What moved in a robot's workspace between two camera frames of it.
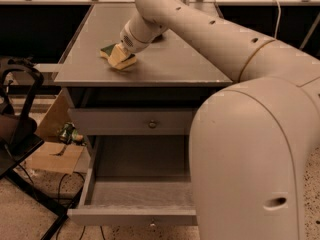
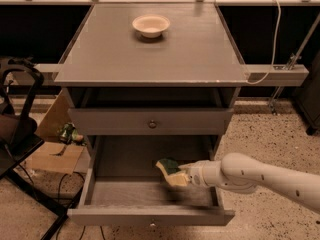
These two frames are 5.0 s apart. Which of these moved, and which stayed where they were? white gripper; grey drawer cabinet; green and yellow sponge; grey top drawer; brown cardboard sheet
Moved: white gripper; green and yellow sponge
Stayed: brown cardboard sheet; grey drawer cabinet; grey top drawer
